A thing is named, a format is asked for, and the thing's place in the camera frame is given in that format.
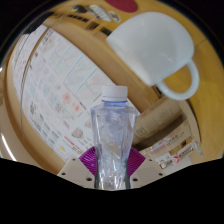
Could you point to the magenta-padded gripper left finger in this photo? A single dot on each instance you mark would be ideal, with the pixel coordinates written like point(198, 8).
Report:
point(76, 172)

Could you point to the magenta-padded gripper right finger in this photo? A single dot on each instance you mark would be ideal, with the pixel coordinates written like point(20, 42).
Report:
point(146, 172)

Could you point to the clear white-capped water bottle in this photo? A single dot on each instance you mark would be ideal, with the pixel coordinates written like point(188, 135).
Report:
point(113, 140)

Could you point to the small round white sticker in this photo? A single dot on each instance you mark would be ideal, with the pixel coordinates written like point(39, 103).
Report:
point(114, 16)

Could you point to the white marker pen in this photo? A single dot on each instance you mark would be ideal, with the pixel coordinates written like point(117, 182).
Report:
point(98, 11)

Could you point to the black and yellow tape measure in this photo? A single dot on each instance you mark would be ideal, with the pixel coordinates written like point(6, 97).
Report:
point(77, 8)

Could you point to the flat round red coaster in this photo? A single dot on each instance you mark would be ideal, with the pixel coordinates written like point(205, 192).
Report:
point(122, 4)

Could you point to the large printed wall poster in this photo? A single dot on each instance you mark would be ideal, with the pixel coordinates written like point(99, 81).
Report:
point(63, 90)

